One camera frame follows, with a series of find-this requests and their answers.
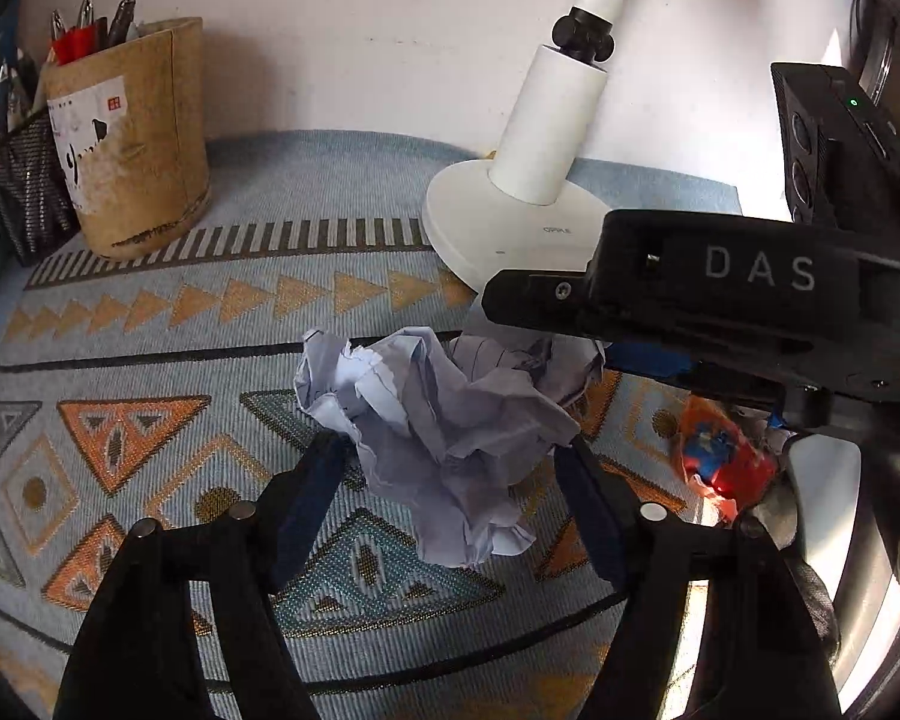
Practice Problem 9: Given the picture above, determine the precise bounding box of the bunch of red silver pens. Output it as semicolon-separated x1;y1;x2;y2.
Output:
47;0;142;67

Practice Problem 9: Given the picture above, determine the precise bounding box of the brown paper pen holder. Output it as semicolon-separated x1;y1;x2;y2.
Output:
41;16;212;260

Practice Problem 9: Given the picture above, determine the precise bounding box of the patterned woven mat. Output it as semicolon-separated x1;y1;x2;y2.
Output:
0;127;747;720

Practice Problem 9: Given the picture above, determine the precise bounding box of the red orange snack wrapper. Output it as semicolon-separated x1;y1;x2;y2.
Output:
669;396;782;520

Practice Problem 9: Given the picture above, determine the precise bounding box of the white desk lamp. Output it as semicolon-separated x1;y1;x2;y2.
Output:
422;0;646;293

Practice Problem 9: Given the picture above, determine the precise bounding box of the large pale blue paper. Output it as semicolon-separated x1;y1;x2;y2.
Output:
448;331;610;425

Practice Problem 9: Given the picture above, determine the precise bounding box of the black cable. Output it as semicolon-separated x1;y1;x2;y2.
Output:
850;0;899;104

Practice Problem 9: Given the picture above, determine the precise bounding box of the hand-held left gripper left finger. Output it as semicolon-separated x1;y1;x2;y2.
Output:
52;429;350;720

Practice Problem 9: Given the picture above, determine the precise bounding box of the pale green white object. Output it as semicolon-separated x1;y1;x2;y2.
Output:
784;427;900;698

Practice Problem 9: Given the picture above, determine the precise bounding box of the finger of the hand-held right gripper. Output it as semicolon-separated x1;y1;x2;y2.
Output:
606;343;788;415

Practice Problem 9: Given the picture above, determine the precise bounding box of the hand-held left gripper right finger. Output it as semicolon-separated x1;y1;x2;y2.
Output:
551;435;845;720

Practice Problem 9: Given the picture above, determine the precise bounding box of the black mesh pen holder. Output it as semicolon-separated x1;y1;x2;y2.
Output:
0;109;82;267

